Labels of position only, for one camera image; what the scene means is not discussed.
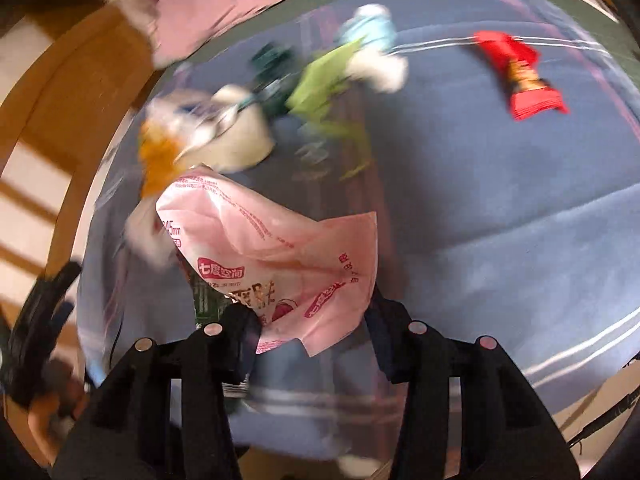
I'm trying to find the green snack packet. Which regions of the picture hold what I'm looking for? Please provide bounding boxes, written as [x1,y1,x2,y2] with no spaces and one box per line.
[190,271,233,328]

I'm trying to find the white plastic bag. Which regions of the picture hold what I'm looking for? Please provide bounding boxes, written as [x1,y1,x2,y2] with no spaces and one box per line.
[124,196,176,271]

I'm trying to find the pink printed plastic package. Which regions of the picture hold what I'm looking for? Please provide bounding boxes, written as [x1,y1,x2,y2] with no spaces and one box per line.
[156,168,378,356]

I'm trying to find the orange chip bag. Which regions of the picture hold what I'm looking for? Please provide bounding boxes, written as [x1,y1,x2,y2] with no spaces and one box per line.
[138,119,186,198]

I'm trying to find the white barcode carton box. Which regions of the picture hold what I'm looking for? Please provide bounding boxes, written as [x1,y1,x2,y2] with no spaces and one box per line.
[146,93,240,153]

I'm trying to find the red snack bag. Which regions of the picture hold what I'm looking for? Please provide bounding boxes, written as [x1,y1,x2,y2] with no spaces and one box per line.
[473,30,570,120]

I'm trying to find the dark green wrapper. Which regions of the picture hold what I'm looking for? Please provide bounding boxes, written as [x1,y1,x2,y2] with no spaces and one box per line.
[250,42,302,120]

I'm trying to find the lime green wrapper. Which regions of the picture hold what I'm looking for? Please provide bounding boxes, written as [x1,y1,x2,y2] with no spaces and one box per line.
[285,40,372,180]

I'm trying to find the person's left hand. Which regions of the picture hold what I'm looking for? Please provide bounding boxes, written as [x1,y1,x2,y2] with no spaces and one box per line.
[27,384,89,465]

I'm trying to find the blue striped blanket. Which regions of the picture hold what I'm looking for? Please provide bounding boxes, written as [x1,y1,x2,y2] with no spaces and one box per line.
[77,0,639,460]

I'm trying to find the light blue white tissue wad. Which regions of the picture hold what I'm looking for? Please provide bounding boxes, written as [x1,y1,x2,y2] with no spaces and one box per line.
[334,3,409,93]

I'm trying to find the black corrugated cable hose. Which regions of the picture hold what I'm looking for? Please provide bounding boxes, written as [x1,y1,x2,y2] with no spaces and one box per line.
[566,389,640,451]

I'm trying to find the wooden bed rail left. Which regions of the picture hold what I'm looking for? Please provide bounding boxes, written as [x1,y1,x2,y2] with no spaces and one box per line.
[0,0,166,461]

